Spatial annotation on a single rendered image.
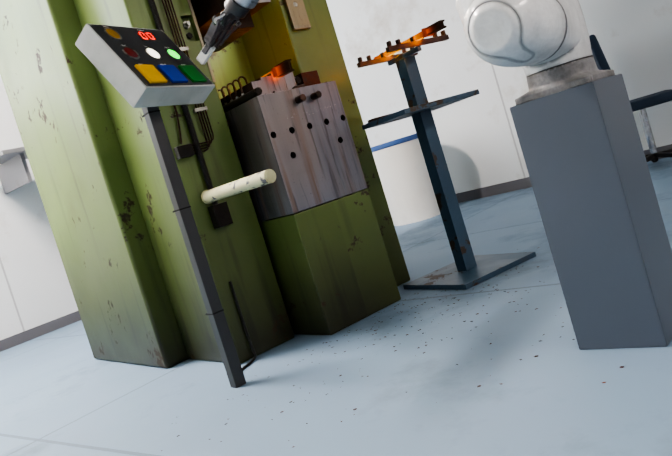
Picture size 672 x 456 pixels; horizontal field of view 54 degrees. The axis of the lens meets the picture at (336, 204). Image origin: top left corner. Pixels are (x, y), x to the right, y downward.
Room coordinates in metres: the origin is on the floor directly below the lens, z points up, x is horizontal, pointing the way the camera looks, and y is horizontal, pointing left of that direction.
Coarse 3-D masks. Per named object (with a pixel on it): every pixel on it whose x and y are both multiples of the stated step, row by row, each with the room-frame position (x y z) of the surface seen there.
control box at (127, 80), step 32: (96, 32) 1.96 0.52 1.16; (128, 32) 2.09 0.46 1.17; (160, 32) 2.24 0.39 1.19; (96, 64) 1.97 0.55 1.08; (128, 64) 1.93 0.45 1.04; (160, 64) 2.06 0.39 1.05; (192, 64) 2.21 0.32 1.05; (128, 96) 1.93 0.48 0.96; (160, 96) 1.99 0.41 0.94; (192, 96) 2.14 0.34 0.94
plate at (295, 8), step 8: (288, 0) 2.80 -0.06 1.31; (296, 0) 2.83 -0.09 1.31; (288, 8) 2.79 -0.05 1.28; (296, 8) 2.82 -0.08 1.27; (304, 8) 2.85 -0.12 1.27; (288, 16) 2.81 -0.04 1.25; (296, 16) 2.81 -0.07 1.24; (304, 16) 2.84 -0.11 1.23; (296, 24) 2.80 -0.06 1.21; (304, 24) 2.83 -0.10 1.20
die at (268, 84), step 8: (256, 80) 2.52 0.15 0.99; (264, 80) 2.51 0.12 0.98; (272, 80) 2.53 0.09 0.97; (280, 80) 2.55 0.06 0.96; (288, 80) 2.57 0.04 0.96; (248, 88) 2.49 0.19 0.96; (264, 88) 2.50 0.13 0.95; (272, 88) 2.52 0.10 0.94; (280, 88) 2.55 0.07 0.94; (288, 88) 2.57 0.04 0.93; (232, 96) 2.59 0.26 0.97; (224, 104) 2.65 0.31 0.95
